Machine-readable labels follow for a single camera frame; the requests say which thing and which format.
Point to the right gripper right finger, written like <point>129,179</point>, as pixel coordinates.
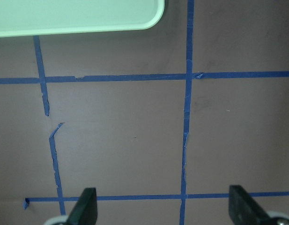
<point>244,210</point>

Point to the light green tray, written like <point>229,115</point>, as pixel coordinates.
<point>45,17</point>

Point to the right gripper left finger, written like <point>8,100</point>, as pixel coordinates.
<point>85,210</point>

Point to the brown paper table cover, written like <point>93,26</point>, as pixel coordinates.
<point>161,121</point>

